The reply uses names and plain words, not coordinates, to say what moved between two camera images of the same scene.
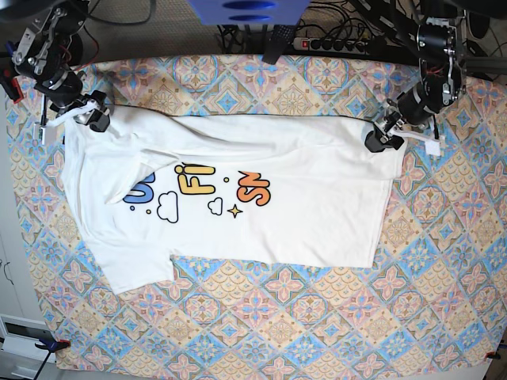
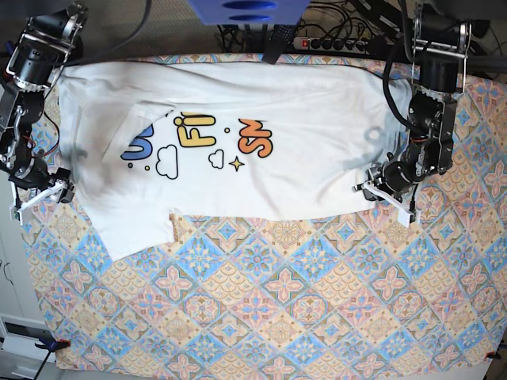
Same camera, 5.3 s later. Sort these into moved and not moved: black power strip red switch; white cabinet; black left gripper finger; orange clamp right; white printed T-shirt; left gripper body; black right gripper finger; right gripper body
Moved: black right gripper finger; right gripper body; black left gripper finger; white printed T-shirt; left gripper body
Not moved: orange clamp right; white cabinet; black power strip red switch
